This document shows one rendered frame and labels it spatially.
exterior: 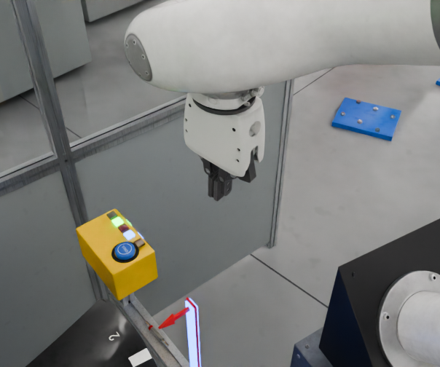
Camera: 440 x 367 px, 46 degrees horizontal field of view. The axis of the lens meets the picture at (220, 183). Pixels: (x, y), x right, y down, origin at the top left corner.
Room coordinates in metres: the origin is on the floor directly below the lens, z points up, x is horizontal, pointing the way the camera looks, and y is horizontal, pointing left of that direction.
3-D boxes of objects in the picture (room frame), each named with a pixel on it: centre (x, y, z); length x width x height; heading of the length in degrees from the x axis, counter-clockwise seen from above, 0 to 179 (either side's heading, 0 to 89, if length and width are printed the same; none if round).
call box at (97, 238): (0.72, 0.22, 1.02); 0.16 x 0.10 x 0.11; 39
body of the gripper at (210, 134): (0.52, 0.00, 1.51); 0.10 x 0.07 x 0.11; 51
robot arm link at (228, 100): (0.51, -0.01, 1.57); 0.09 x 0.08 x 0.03; 51
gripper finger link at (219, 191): (0.52, -0.01, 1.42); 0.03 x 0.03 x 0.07; 50
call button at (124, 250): (0.68, 0.19, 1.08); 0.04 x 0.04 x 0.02
